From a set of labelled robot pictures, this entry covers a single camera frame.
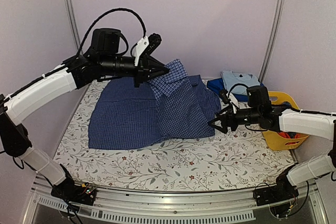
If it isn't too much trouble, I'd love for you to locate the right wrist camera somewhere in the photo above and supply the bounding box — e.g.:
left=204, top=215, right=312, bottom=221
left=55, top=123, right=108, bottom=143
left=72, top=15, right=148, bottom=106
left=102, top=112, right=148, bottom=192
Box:
left=219, top=89, right=239, bottom=109

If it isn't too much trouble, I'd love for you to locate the grey blue garment in basket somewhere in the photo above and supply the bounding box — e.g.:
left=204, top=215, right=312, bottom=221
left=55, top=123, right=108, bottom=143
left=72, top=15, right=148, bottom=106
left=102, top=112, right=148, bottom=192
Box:
left=280, top=101, right=294, bottom=109

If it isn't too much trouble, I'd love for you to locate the folded light blue t-shirt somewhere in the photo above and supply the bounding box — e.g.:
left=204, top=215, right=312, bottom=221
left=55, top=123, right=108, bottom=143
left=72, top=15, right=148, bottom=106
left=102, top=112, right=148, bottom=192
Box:
left=220, top=70, right=260, bottom=91

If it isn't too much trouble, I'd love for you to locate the right aluminium frame post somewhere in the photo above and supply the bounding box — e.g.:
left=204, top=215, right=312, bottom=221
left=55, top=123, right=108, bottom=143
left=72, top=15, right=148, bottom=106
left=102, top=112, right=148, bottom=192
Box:
left=259, top=0, right=285, bottom=83

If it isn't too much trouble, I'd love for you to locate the aluminium front rail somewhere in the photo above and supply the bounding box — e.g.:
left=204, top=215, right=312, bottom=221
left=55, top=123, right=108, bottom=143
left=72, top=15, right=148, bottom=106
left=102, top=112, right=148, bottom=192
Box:
left=23, top=176, right=330, bottom=223

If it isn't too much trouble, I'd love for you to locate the floral patterned table cloth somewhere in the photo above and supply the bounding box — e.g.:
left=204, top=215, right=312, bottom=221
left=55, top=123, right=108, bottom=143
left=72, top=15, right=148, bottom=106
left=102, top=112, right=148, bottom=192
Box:
left=54, top=83, right=296, bottom=191

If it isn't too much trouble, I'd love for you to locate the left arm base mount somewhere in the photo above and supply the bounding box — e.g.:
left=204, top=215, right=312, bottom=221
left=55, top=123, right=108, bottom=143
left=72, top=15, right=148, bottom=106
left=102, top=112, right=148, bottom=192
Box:
left=51, top=178, right=97, bottom=206

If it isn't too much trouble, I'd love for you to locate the folded royal blue garment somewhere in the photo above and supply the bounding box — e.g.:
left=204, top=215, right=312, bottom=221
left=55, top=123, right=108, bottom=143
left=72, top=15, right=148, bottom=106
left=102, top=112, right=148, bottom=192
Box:
left=206, top=78, right=248, bottom=102

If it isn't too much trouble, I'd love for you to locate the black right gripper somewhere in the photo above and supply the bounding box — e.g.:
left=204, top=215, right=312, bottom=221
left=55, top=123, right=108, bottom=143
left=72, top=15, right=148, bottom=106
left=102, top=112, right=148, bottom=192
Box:
left=208, top=104, right=261, bottom=134

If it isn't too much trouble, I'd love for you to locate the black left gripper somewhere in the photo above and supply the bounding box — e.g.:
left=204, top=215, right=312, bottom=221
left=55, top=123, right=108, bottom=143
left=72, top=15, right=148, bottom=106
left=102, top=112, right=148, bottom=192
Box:
left=100, top=54, right=169, bottom=87

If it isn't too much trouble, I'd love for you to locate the aluminium frame post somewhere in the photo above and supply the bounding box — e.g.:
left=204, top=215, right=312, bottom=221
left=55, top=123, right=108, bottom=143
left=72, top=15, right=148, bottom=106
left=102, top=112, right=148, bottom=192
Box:
left=259, top=0, right=285, bottom=83
left=64, top=0, right=80, bottom=49

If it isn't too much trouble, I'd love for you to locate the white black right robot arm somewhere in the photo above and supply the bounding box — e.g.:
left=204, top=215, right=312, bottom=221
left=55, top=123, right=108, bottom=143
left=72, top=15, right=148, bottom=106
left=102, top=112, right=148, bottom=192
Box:
left=208, top=86, right=335, bottom=201

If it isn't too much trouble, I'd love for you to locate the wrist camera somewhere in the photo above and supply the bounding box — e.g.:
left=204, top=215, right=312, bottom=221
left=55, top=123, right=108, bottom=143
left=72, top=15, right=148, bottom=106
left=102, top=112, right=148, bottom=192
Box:
left=219, top=89, right=239, bottom=109
left=130, top=33, right=162, bottom=67

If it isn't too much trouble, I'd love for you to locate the orange garment in basket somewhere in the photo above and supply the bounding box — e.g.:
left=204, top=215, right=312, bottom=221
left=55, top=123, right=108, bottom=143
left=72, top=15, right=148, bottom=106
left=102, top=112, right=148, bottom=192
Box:
left=278, top=132, right=301, bottom=139

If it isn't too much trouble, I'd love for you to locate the yellow plastic laundry basket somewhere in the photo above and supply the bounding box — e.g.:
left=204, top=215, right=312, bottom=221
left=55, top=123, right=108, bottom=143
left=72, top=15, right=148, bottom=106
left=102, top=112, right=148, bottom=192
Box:
left=262, top=91, right=309, bottom=151

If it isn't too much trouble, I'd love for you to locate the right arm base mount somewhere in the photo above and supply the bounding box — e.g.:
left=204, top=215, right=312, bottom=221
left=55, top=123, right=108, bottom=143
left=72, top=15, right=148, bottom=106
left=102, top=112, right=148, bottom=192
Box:
left=253, top=177, right=299, bottom=218

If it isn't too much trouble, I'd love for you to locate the blue checkered button shirt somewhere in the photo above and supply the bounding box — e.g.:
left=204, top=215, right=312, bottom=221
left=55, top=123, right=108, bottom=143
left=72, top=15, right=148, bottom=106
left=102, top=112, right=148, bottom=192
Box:
left=88, top=59, right=221, bottom=150

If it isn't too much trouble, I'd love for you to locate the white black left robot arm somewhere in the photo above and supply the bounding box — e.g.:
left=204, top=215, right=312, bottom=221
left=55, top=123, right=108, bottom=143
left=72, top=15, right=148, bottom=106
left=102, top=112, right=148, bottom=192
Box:
left=1, top=28, right=169, bottom=200

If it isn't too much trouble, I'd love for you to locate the left aluminium frame post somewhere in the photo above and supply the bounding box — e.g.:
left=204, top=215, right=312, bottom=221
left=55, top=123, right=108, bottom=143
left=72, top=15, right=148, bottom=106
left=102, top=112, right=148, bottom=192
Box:
left=64, top=0, right=80, bottom=49

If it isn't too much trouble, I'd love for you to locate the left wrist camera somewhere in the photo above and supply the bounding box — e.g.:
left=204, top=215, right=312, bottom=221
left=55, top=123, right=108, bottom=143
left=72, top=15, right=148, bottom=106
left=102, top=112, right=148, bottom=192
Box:
left=130, top=33, right=162, bottom=67

